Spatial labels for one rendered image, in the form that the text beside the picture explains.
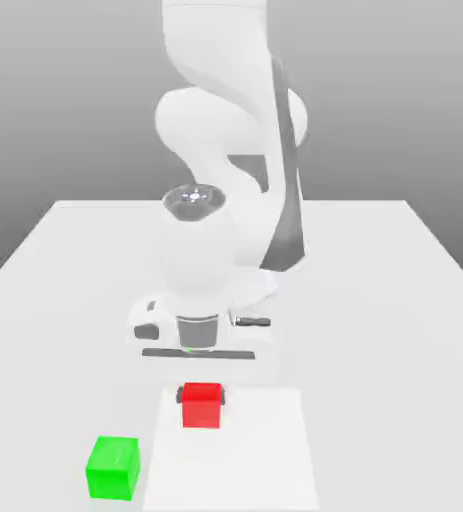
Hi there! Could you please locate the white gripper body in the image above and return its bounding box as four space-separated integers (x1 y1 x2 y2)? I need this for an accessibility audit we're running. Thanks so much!
133 346 263 380

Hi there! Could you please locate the small red cube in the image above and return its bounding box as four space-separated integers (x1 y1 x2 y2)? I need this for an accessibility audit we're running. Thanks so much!
181 382 223 430

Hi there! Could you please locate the small green cube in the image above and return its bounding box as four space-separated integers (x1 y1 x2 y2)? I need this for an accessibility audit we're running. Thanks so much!
85 435 141 502

